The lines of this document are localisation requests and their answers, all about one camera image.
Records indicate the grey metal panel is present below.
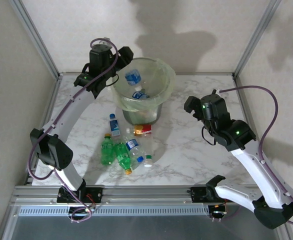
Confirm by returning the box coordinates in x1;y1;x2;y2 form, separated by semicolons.
1;214;287;240

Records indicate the wide aluminium mounting rail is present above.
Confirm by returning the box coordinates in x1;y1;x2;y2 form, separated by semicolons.
12;184;284;208

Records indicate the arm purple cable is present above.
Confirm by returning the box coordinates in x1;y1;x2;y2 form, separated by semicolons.
212;85;293;228
26;37;120;223

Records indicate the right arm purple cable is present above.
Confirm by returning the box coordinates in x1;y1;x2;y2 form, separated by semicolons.
212;85;293;228

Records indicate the aluminium frame post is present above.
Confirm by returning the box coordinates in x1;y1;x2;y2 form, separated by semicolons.
8;0;61;79
233;0;282;76

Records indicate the small bottle blue-white label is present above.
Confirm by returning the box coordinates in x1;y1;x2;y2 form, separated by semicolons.
108;113;122;138

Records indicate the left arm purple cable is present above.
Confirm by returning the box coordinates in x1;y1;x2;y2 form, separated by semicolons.
26;37;120;223

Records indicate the green bottle yellow cap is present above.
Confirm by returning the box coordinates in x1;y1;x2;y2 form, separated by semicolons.
100;133;115;166

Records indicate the bottle with red-yellow label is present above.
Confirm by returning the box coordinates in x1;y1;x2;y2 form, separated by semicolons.
125;124;153;138

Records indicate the slotted grey cable duct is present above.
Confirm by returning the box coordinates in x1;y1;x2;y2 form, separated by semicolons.
17;206;211;217

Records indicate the clear bottle blue label white cap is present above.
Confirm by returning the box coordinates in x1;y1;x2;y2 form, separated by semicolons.
124;67;144;91
131;90;150;100

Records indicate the aluminium table edge rail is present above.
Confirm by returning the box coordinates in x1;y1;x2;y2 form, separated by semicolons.
232;73;293;240
0;74;64;240
58;71;235;77

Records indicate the small lit circuit board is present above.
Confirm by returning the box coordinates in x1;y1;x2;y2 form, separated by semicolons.
208;204;229;216
68;206;94;218

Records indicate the grey round waste bin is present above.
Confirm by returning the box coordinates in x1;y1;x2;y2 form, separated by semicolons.
112;57;172;126

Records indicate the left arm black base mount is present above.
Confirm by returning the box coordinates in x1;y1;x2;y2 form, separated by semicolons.
56;186;104;204

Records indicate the small white cap bottle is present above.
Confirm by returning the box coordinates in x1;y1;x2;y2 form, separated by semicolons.
143;154;154;168

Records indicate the green bottle orange cap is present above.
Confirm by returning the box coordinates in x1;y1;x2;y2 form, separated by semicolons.
114;142;134;176

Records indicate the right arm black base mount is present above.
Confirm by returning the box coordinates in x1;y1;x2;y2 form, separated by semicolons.
190;186;237;204

